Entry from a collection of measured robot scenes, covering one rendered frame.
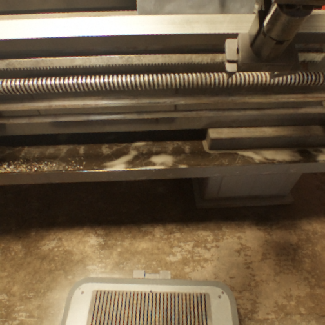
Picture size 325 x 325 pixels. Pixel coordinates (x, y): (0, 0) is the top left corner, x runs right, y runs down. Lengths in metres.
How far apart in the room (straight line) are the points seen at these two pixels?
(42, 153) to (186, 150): 0.55
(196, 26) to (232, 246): 0.90
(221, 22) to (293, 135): 0.50
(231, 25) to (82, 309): 0.90
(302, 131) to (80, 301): 0.96
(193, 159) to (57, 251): 0.74
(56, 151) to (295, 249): 1.12
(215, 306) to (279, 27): 0.72
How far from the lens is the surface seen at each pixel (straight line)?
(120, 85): 0.69
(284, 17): 0.44
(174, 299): 0.82
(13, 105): 0.83
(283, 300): 1.19
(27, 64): 0.82
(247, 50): 0.51
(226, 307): 0.84
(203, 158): 0.91
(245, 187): 1.21
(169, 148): 0.93
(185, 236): 1.18
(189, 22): 0.74
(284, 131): 1.01
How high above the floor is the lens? 1.07
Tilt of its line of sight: 49 degrees down
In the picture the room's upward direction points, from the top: straight up
